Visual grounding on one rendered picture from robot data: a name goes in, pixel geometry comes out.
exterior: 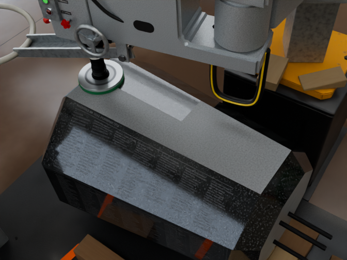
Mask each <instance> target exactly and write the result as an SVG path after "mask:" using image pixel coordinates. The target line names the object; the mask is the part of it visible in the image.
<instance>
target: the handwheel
mask: <svg viewBox="0 0 347 260"><path fill-rule="evenodd" d="M82 29H89V30H91V31H93V32H94V34H93V35H89V36H87V35H85V34H84V33H82V32H81V31H80V30H82ZM79 35H80V36H81V37H83V38H84V39H85V43H86V44H87V45H88V46H89V47H91V49H92V51H91V50H89V49H88V48H87V47H86V46H85V45H84V44H83V43H82V42H81V40H80V38H79ZM74 37H75V40H76V42H77V44H78V46H79V47H80V48H81V49H82V50H83V51H84V52H86V53H87V54H89V55H91V56H94V57H103V56H105V55H106V54H107V53H108V51H109V43H108V40H107V38H106V37H105V35H104V34H103V33H102V32H101V31H100V30H99V29H97V28H96V27H94V26H92V25H88V24H81V25H79V26H77V27H76V29H75V31H74ZM100 40H102V41H103V43H104V47H105V48H104V51H103V52H100V53H97V51H96V47H95V46H96V45H97V43H98V41H100Z"/></svg>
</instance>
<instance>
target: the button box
mask: <svg viewBox="0 0 347 260"><path fill-rule="evenodd" d="M49 1H50V3H49V4H48V5H46V4H44V3H43V2H42V0H38V2H39V5H40V8H41V11H42V14H43V17H44V18H45V19H50V20H54V21H59V22H61V21H62V16H61V12H60V8H59V5H58V2H57V0H49ZM45 8H50V9H51V10H52V12H53V15H52V16H49V15H48V14H47V13H46V12H45Z"/></svg>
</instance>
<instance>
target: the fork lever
mask: <svg viewBox="0 0 347 260"><path fill-rule="evenodd" d="M26 36H27V38H30V39H31V40H32V44H31V45H30V46H29V47H14V48H13V51H14V52H17V53H18V54H19V56H18V57H47V58H118V59H119V61H121V62H124V61H125V60H126V58H125V57H124V56H123V55H120V56H118V55H117V50H116V47H110V48H109V51H108V53H107V54H106V55H105V56H103V57H94V56H91V55H89V54H87V53H86V52H84V51H83V50H82V49H81V48H80V47H79V46H78V44H77V42H75V41H71V40H67V39H63V38H59V37H57V36H56V35H55V34H27V35H26ZM133 47H134V46H133V45H128V51H129V57H130V58H135V54H134V52H133V50H132V48H133ZM96 51H97V53H100V52H103V51H104V47H96Z"/></svg>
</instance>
